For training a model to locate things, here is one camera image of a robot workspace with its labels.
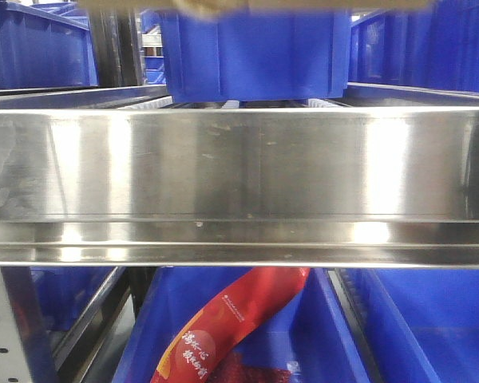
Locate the plain brown cardboard box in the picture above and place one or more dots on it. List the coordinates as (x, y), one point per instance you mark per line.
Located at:
(212, 8)

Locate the blue bin upper centre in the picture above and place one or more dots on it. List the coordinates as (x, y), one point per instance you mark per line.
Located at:
(248, 56)

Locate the blue bin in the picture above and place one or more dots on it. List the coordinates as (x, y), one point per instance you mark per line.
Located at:
(421, 325)
(433, 48)
(45, 46)
(248, 56)
(308, 338)

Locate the blue bin lower centre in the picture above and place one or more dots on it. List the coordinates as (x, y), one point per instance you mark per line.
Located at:
(308, 338)

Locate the red snack package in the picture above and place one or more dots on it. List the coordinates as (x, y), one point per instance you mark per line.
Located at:
(225, 320)

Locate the blue bin lower right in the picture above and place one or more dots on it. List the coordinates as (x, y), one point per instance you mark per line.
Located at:
(421, 325)

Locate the blue bin upper left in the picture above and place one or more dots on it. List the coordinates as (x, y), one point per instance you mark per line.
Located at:
(45, 46)

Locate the blue bin upper right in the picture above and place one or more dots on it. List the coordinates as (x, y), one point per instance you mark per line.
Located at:
(433, 48)

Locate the stainless steel shelf rail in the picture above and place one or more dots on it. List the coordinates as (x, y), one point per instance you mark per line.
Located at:
(337, 187)

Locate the white perforated shelf post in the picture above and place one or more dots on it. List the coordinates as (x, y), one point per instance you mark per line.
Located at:
(14, 365)

